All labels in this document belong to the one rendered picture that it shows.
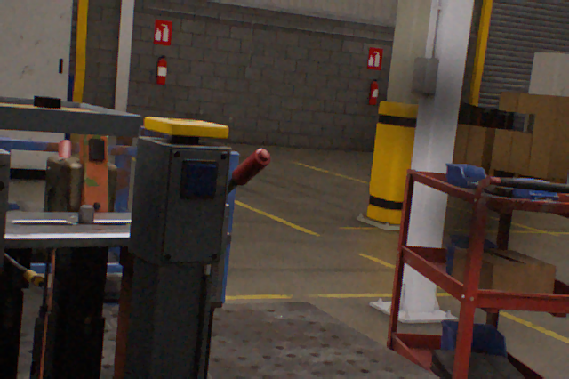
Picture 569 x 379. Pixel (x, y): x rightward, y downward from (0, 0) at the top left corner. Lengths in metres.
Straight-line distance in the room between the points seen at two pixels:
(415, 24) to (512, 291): 5.18
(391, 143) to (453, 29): 3.25
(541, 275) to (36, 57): 6.62
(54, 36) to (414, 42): 3.39
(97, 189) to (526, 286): 2.09
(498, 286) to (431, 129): 1.92
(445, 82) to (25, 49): 5.07
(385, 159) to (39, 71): 3.37
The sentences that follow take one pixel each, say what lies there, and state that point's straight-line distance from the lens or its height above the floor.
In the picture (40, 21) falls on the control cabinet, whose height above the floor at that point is 1.48.
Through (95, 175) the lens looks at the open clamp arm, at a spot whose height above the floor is 1.04.
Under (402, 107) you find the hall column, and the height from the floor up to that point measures 1.07.
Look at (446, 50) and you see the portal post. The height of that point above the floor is 1.44.
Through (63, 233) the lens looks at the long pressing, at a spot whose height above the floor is 1.00.
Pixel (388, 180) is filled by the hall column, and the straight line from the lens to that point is 8.09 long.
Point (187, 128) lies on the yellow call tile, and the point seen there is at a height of 1.16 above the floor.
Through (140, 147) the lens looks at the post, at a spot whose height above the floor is 1.13.
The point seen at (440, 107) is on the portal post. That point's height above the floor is 1.14.
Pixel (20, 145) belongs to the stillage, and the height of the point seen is 0.93.
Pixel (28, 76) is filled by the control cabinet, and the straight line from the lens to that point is 9.07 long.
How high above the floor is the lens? 1.21
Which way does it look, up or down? 7 degrees down
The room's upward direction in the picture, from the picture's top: 6 degrees clockwise
